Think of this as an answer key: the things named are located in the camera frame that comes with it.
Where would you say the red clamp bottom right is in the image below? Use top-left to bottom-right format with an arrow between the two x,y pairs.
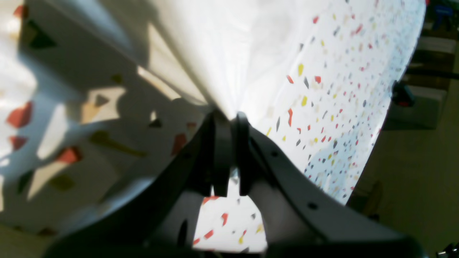
391,81 -> 415,107

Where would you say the white printed T-shirt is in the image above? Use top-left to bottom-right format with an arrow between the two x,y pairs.
22,0 -> 355,119

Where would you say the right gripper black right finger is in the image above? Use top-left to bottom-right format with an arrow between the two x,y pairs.
235,112 -> 427,258

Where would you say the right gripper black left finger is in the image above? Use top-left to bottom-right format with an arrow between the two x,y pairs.
43,111 -> 232,258

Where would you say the terrazzo pattern tablecloth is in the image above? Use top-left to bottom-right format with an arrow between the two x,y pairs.
1,0 -> 427,256

